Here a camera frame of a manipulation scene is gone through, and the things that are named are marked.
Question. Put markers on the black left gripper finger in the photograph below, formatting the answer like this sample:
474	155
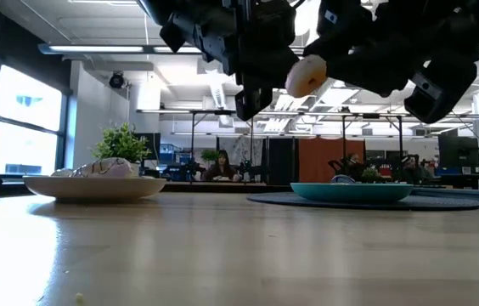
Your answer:
284	64
285	26

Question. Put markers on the black partition panel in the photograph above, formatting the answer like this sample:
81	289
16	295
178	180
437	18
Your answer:
282	161

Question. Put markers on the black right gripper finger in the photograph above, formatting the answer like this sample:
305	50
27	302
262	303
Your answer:
375	81
362	54

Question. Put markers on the green background plant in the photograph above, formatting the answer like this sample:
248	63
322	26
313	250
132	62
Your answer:
210	155

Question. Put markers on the black monitor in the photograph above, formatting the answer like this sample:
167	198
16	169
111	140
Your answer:
458	153
154	146

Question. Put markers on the small potted plant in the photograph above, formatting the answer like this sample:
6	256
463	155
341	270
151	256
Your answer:
370	174

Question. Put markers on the person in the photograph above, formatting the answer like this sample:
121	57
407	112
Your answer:
221	168
353	161
411	168

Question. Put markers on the large window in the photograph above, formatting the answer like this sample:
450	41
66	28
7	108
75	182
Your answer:
23	106

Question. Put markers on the orange partition panel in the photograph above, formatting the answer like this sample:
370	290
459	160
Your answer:
320	157

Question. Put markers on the green plant in white pot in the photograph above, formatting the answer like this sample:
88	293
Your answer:
120	144

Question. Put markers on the teal plate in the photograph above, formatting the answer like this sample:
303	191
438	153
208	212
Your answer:
352	192

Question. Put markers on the beige plate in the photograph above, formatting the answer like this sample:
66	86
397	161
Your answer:
95	189

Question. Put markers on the black workstation frame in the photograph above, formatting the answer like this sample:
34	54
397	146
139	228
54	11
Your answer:
371	115
210	112

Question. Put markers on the black aluminium table frame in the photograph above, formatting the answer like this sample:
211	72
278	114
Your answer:
222	187

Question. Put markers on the black ceiling spotlight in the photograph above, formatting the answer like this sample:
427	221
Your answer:
116	80

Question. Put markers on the green frosted donut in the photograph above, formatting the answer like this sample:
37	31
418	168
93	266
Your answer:
305	76

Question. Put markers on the dark round placemat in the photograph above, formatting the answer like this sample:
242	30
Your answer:
435	205

